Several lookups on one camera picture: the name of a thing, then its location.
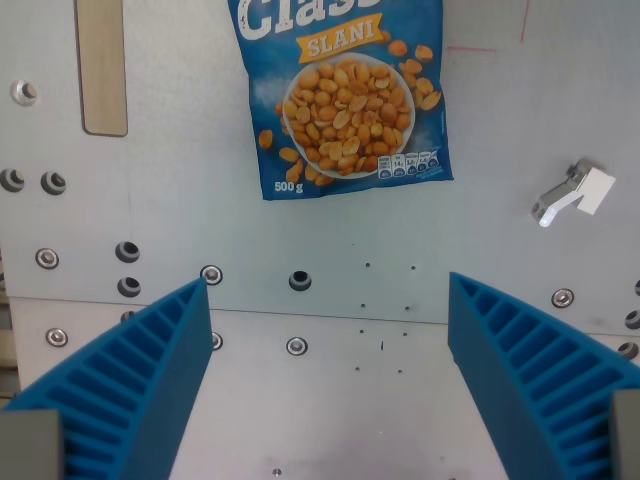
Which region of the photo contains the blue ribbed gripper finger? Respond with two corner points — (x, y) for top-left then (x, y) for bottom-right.
(2, 276), (214, 480)
(447, 271), (640, 480)

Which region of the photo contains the wooden slot insert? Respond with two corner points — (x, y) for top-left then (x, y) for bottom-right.
(74, 0), (129, 138)

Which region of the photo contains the blue salted peanuts bag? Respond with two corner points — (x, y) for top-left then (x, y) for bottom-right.
(227, 0), (456, 202)

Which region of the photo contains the white and metal bracket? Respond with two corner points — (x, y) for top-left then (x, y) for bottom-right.
(529, 158), (617, 228)

